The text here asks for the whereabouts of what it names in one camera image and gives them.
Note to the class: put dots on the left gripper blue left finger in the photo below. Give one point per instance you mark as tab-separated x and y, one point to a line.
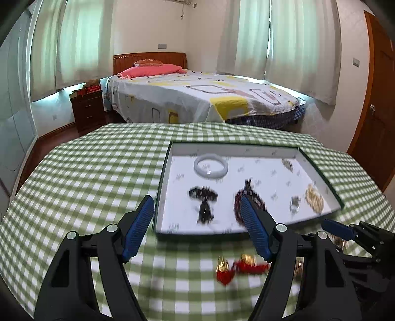
133	227

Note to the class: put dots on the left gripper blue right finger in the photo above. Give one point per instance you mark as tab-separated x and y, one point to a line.
259	224

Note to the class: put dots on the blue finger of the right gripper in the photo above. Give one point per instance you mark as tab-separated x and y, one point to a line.
338	229

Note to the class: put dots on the red knot gold charm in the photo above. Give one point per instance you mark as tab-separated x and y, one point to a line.
247	264

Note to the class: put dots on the white jade bangle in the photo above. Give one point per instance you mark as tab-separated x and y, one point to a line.
211	166

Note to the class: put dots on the dark green jewelry tray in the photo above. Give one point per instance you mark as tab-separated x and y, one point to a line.
191	208

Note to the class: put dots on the green white checked tablecloth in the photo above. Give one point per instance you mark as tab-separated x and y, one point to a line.
90	182

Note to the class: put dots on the brown wooden door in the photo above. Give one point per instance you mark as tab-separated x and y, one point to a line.
373	143

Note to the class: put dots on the dark wooden nightstand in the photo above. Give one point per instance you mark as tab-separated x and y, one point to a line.
88	110

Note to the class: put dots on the bed with patterned quilt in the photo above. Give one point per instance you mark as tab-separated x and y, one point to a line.
203	97

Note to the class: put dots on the red box on nightstand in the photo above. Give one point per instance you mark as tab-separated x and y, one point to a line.
90	86

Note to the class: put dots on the pink pillow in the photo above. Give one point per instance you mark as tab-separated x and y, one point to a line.
143	71

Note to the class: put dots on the glass wardrobe door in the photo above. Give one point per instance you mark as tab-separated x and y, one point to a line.
18	132

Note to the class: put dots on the orange patterned pillow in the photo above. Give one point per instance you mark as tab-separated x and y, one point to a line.
147	63

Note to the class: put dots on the left white curtain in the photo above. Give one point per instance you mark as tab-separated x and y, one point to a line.
72	43

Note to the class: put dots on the white curtain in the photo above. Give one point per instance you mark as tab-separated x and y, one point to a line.
72	43
293	44

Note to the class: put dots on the right white curtain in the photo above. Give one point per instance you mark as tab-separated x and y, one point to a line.
293	44

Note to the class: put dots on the white air conditioner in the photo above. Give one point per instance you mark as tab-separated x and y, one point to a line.
183	2

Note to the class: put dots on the wall light switch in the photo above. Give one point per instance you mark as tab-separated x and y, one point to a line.
356	62

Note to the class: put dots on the wall socket plate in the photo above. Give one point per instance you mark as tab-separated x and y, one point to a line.
162	46

